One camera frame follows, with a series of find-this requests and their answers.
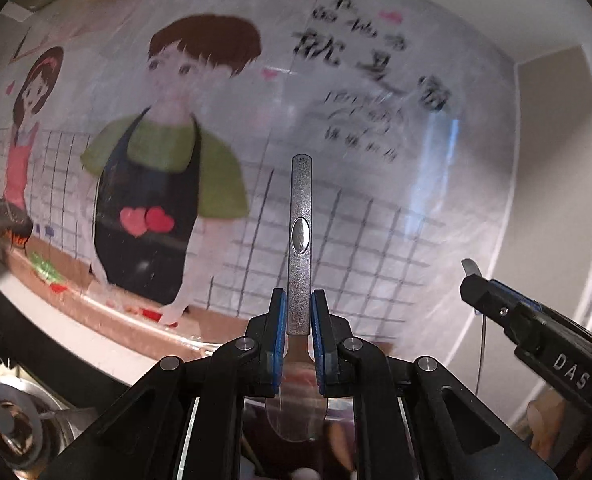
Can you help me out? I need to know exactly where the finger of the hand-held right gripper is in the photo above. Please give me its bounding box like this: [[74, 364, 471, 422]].
[[491, 280, 592, 339], [458, 275, 538, 347]]

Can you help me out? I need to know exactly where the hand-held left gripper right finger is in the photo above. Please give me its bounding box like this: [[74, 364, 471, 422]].
[[311, 288, 557, 480]]

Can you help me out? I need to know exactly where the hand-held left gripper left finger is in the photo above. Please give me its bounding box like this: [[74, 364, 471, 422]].
[[38, 287, 287, 480]]

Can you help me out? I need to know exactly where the large flat-handled metal spoon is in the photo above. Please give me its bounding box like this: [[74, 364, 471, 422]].
[[265, 154, 329, 442]]

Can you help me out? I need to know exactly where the person's right hand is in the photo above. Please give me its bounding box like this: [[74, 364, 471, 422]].
[[526, 390, 585, 457]]

